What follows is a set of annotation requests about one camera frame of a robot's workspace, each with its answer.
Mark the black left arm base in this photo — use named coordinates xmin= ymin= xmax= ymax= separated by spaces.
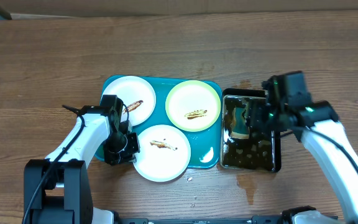
xmin=22 ymin=159 xmax=93 ymax=224

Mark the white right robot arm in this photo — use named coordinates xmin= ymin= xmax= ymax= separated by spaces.
xmin=246 ymin=100 xmax=358 ymax=223

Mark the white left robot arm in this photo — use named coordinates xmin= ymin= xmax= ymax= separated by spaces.
xmin=46 ymin=95 xmax=140 ymax=166

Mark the black water tray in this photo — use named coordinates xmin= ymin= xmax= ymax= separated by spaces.
xmin=219 ymin=88 xmax=282 ymax=172

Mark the white plate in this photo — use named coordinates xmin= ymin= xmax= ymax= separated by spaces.
xmin=134 ymin=124 xmax=191 ymax=182
xmin=102 ymin=76 xmax=157 ymax=126

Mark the teal serving tray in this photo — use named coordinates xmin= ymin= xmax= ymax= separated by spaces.
xmin=132 ymin=76 xmax=221 ymax=169

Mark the green rimmed plate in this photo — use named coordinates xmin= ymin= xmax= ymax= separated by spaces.
xmin=165 ymin=80 xmax=221 ymax=132

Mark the black front rail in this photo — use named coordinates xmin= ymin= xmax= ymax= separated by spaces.
xmin=113 ymin=215 xmax=284 ymax=224

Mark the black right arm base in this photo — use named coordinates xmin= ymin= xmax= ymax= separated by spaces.
xmin=280 ymin=205 xmax=341 ymax=224

